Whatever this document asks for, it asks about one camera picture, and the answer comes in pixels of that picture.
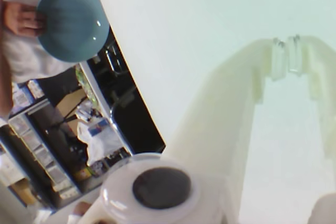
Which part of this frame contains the white plastic bag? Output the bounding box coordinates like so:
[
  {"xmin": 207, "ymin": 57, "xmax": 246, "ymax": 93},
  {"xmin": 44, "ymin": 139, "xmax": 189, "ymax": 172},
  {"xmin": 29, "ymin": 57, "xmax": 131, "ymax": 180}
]
[{"xmin": 76, "ymin": 119, "xmax": 118, "ymax": 167}]

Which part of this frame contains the black chair chrome frame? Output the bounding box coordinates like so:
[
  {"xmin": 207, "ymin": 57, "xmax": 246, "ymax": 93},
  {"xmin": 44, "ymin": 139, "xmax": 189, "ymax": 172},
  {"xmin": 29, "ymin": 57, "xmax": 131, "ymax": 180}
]
[{"xmin": 89, "ymin": 37, "xmax": 142, "ymax": 125}]

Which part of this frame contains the storage shelf with boxes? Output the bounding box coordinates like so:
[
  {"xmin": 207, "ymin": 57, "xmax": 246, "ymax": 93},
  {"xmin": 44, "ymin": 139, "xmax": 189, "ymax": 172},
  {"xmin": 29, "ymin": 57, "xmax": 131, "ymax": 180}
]
[{"xmin": 0, "ymin": 76, "xmax": 133, "ymax": 209}]

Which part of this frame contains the blue plate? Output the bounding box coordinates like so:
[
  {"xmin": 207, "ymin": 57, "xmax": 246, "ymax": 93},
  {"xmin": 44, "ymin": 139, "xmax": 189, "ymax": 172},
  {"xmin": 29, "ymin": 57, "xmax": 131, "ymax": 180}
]
[{"xmin": 36, "ymin": 0, "xmax": 110, "ymax": 63}]

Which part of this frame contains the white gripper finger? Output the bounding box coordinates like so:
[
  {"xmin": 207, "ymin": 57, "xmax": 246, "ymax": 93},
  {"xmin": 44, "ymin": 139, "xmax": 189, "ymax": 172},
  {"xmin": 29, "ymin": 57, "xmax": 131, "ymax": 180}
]
[
  {"xmin": 164, "ymin": 37, "xmax": 287, "ymax": 224},
  {"xmin": 286, "ymin": 34, "xmax": 336, "ymax": 159}
]

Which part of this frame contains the person's left forearm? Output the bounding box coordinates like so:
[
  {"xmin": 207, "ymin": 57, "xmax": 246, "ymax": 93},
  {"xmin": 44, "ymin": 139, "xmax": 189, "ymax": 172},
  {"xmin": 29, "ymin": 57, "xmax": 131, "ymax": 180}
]
[{"xmin": 0, "ymin": 0, "xmax": 14, "ymax": 119}]

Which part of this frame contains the person's right hand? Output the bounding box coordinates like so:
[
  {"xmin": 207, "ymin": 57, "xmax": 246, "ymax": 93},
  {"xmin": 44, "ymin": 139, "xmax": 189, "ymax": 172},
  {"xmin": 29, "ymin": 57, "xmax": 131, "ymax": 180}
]
[{"xmin": 3, "ymin": 1, "xmax": 48, "ymax": 38}]

